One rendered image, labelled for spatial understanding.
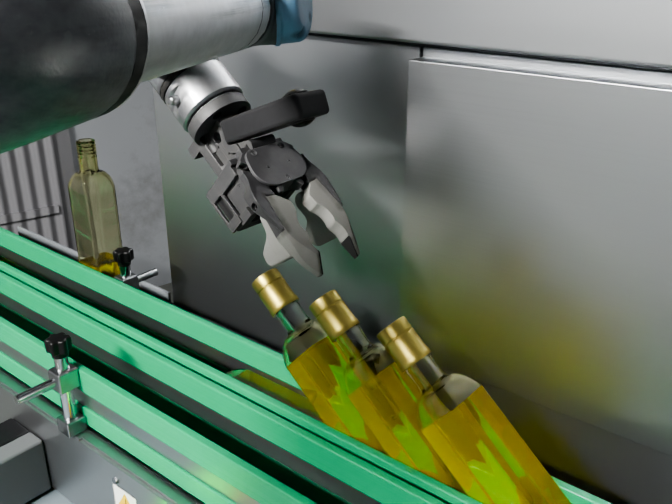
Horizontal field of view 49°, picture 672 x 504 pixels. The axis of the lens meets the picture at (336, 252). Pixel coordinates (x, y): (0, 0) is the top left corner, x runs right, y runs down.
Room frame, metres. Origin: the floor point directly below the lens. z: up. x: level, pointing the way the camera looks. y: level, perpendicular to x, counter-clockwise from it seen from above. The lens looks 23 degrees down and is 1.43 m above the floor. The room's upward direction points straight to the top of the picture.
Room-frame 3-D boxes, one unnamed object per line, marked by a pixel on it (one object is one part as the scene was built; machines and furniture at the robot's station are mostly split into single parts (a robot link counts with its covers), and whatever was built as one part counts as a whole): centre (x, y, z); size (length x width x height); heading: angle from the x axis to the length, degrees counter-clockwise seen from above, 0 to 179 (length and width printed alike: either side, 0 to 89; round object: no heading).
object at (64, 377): (0.73, 0.34, 0.94); 0.07 x 0.04 x 0.13; 141
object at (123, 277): (1.02, 0.30, 0.94); 0.07 x 0.04 x 0.13; 141
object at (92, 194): (1.13, 0.39, 1.01); 0.06 x 0.06 x 0.26; 52
